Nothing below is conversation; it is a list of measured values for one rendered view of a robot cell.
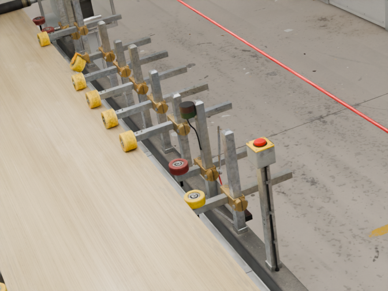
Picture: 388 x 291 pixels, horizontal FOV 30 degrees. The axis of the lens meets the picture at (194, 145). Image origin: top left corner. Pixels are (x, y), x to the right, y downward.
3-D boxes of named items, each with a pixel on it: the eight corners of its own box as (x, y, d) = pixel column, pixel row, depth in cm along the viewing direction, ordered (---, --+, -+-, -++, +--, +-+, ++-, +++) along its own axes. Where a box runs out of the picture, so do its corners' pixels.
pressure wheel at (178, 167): (186, 178, 304) (182, 155, 298) (194, 186, 297) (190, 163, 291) (169, 184, 301) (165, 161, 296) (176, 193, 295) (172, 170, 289)
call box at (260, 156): (266, 155, 244) (264, 135, 240) (276, 164, 238) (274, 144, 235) (247, 162, 242) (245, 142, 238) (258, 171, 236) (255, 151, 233)
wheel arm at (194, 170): (267, 146, 311) (266, 138, 309) (271, 149, 309) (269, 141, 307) (175, 180, 299) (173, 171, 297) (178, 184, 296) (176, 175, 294)
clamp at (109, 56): (109, 52, 403) (107, 44, 401) (116, 60, 392) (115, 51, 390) (99, 55, 401) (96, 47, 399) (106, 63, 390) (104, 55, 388)
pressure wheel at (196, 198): (191, 212, 282) (187, 187, 276) (211, 213, 280) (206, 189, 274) (185, 224, 276) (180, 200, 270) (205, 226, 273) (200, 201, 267)
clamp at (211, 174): (205, 164, 306) (204, 155, 304) (219, 179, 295) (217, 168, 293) (193, 169, 304) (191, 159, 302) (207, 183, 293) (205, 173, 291)
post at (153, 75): (171, 157, 350) (155, 67, 326) (174, 161, 347) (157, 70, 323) (165, 160, 349) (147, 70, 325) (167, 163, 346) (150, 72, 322)
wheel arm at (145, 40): (149, 41, 407) (148, 36, 405) (151, 43, 404) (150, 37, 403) (88, 59, 396) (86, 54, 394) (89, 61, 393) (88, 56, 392)
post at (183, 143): (193, 184, 330) (177, 90, 306) (196, 187, 327) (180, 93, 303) (186, 187, 329) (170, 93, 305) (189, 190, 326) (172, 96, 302)
